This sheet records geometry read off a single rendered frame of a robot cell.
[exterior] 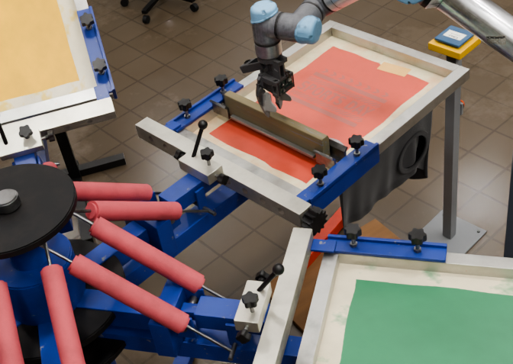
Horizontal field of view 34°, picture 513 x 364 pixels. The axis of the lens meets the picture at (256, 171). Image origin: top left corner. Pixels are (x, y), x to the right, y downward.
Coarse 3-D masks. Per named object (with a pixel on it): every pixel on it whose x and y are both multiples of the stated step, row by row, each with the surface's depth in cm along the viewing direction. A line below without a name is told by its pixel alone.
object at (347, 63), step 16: (336, 48) 292; (320, 64) 286; (336, 64) 285; (352, 64) 283; (368, 64) 282; (272, 96) 275; (288, 112) 267; (304, 112) 266; (224, 128) 265; (240, 128) 264; (240, 144) 257; (256, 144) 256; (272, 144) 255
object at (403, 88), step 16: (368, 80) 275; (384, 80) 274; (400, 80) 273; (416, 80) 271; (400, 96) 266; (384, 112) 260; (320, 128) 258; (336, 128) 257; (352, 128) 256; (368, 128) 255; (272, 160) 249; (288, 160) 248; (304, 160) 248; (304, 176) 242
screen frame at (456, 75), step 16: (336, 32) 296; (352, 32) 292; (304, 48) 290; (368, 48) 289; (384, 48) 283; (400, 48) 281; (288, 64) 287; (416, 64) 277; (432, 64) 272; (448, 64) 270; (256, 80) 278; (448, 80) 263; (464, 80) 267; (432, 96) 258; (208, 112) 267; (416, 112) 253; (192, 128) 264; (384, 128) 249; (400, 128) 249; (208, 144) 254; (384, 144) 245; (240, 160) 246; (272, 176) 238
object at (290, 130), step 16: (224, 96) 261; (240, 96) 259; (240, 112) 259; (256, 112) 253; (272, 112) 250; (272, 128) 252; (288, 128) 246; (304, 128) 242; (304, 144) 244; (320, 144) 239
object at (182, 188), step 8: (184, 176) 235; (192, 176) 235; (176, 184) 233; (184, 184) 233; (192, 184) 232; (200, 184) 233; (216, 184) 238; (168, 192) 231; (176, 192) 230; (184, 192) 230; (192, 192) 232; (160, 200) 231; (168, 200) 228; (176, 200) 228; (184, 200) 231; (192, 200) 233; (184, 208) 232
